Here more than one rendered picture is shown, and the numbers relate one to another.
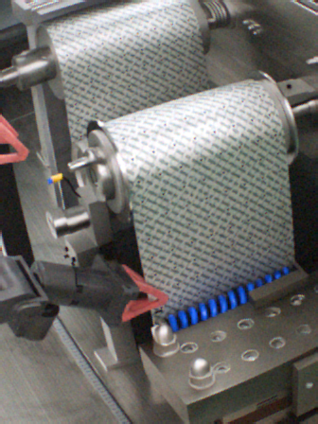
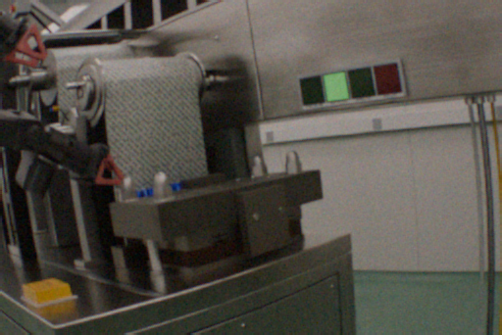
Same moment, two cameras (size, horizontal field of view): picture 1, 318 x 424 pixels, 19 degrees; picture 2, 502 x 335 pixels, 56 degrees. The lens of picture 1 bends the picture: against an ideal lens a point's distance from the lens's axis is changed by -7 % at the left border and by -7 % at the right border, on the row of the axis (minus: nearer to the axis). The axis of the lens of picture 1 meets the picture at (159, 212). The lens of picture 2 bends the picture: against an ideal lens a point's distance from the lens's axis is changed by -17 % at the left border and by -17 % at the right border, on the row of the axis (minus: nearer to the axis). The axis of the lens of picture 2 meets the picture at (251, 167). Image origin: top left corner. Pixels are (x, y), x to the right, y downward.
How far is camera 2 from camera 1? 0.84 m
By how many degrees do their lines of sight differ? 38
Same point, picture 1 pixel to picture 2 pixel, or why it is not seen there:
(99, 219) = (80, 129)
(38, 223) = not seen: hidden behind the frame
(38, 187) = not seen: hidden behind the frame
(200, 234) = (144, 133)
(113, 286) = (91, 150)
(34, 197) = not seen: hidden behind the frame
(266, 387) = (218, 213)
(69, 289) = (65, 141)
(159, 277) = (120, 161)
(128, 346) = (97, 249)
